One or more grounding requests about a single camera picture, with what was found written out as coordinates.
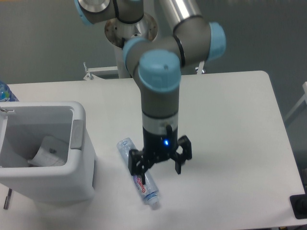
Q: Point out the white frame at right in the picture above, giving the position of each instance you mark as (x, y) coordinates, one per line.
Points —
(298, 107)

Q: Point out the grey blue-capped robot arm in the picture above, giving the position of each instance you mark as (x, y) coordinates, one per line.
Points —
(156, 67)

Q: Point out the blue-labelled water bottle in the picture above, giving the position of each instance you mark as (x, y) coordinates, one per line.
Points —
(6, 95)

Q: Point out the crushed clear plastic bottle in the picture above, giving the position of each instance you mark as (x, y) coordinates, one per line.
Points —
(148, 190)

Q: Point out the black table clamp mount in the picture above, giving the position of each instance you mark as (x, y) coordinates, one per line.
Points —
(299, 205)

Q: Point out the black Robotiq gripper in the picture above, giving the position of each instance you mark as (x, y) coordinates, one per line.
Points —
(159, 148)

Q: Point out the white plastic trash can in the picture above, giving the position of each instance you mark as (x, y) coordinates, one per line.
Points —
(23, 125)

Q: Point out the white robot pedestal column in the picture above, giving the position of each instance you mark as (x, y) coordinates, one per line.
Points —
(118, 33)

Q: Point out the dark metal tool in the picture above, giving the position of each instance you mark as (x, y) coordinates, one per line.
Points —
(7, 199)

